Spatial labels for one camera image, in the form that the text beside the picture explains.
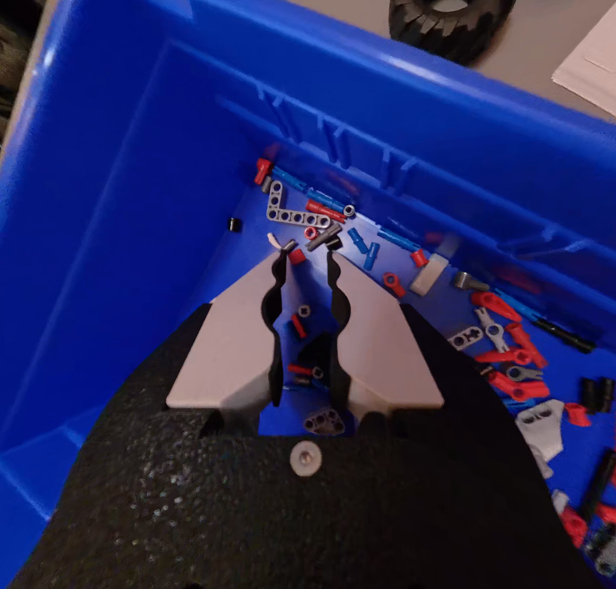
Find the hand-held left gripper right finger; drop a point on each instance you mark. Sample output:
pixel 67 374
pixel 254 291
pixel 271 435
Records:
pixel 385 348

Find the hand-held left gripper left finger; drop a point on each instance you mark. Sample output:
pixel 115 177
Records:
pixel 226 338

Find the small building toy parts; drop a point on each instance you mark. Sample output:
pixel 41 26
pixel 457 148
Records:
pixel 495 305

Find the blue plastic bin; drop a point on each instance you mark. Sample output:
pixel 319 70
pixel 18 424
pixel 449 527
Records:
pixel 144 165

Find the beige wedge toy block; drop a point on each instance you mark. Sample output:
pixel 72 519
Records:
pixel 428 274

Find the grey triangular toy connector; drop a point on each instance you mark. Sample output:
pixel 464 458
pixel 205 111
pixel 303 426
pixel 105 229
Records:
pixel 325 423

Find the grey L-shaped toy beam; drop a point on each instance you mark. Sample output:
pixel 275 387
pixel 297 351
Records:
pixel 298 218

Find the long black toy axle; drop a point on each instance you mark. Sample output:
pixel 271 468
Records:
pixel 563 334

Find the white toy panel piece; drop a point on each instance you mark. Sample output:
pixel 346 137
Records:
pixel 544 435

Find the black rubber toy tyre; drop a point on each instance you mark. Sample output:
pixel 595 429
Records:
pixel 414 21

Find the building instruction booklet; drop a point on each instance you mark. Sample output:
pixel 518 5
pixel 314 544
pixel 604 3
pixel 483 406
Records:
pixel 596 55

